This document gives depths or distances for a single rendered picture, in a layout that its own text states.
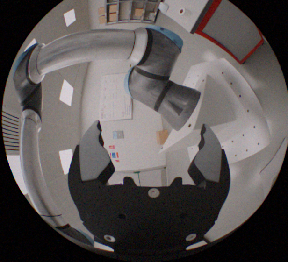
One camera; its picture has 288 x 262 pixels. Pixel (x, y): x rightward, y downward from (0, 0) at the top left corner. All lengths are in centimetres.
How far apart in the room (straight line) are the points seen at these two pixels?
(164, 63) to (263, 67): 103
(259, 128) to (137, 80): 38
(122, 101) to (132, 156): 179
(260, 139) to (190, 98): 25
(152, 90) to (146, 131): 280
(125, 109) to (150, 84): 286
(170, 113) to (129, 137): 278
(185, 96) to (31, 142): 39
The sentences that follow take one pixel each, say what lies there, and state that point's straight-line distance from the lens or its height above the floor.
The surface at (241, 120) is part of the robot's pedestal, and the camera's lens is 32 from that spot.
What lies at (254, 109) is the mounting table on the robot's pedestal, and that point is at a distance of 30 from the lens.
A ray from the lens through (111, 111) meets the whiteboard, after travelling 315.
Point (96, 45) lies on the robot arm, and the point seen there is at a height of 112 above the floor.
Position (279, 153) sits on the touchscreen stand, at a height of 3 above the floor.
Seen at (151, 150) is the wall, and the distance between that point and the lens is 311.
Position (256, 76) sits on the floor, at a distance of 110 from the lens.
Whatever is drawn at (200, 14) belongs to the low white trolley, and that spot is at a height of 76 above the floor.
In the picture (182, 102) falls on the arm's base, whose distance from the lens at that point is 25.
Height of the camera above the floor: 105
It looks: 10 degrees down
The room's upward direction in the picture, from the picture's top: 95 degrees counter-clockwise
